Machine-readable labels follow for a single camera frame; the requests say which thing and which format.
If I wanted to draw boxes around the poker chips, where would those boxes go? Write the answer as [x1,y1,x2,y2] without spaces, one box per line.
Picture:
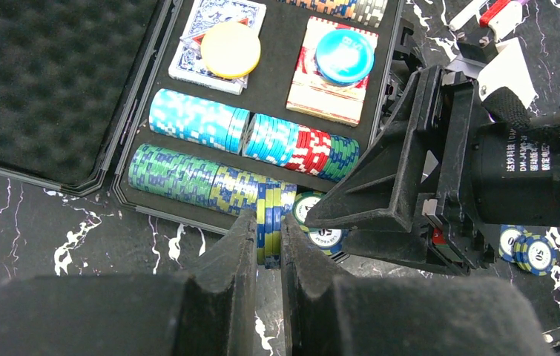
[291,190,349,257]
[498,225,557,276]

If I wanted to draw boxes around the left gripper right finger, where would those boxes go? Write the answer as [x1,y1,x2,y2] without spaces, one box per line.
[281,217,553,355]

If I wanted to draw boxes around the blue yellow chip stack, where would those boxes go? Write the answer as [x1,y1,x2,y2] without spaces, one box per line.
[255,179,285,269]

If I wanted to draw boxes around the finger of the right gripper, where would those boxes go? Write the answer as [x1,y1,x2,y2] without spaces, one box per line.
[305,65,442,233]
[343,230,470,275]

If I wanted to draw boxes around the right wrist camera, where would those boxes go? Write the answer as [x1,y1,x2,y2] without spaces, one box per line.
[447,0,538,110]

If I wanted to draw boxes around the teal green chip row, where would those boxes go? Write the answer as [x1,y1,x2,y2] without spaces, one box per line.
[128,143,298,217]

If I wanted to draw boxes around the blue playing card deck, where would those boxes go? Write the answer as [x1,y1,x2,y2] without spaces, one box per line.
[168,0,267,95]

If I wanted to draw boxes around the blue dealer button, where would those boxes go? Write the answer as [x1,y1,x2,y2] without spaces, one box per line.
[314,29,375,86]

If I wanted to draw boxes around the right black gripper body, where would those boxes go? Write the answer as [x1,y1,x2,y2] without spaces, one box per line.
[422,39,512,271]

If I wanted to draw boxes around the light blue chip row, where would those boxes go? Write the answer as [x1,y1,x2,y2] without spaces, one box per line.
[148,88,360,182]

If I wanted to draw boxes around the black poker set case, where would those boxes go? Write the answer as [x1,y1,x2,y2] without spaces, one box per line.
[0,1,403,234]

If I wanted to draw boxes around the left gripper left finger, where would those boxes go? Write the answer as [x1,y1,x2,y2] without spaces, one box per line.
[0,210,256,355]

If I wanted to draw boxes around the yellow dealer button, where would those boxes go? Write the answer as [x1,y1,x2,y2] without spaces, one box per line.
[200,22,261,79]

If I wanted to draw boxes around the red playing card deck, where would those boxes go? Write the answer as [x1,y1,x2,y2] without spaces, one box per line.
[286,16,378,127]

